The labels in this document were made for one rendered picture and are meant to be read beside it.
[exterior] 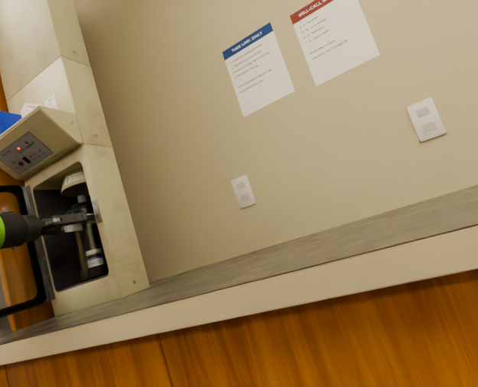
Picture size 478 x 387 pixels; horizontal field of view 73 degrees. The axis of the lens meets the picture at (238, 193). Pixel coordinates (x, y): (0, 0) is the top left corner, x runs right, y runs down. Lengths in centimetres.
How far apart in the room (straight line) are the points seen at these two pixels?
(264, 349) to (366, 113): 84
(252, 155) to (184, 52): 53
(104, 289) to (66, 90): 62
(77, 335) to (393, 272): 51
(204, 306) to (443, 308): 28
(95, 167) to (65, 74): 31
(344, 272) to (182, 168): 106
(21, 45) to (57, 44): 20
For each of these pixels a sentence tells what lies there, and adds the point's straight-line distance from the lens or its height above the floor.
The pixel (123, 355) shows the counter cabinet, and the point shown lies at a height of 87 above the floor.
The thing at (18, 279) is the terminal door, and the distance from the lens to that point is 123.
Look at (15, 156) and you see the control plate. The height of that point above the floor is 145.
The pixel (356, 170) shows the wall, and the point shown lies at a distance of 111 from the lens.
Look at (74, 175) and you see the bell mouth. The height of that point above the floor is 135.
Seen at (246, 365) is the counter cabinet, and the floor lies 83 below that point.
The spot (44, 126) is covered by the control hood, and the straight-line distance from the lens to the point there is 110.
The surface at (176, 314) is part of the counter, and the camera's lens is 50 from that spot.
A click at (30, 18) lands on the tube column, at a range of 142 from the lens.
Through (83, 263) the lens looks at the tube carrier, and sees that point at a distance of 113.
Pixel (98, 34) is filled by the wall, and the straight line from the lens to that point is 185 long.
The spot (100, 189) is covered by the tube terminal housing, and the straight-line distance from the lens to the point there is 106.
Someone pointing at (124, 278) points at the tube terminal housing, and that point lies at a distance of 103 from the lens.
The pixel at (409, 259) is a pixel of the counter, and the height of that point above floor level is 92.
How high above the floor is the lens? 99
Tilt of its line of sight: 8 degrees up
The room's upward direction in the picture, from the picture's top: 18 degrees counter-clockwise
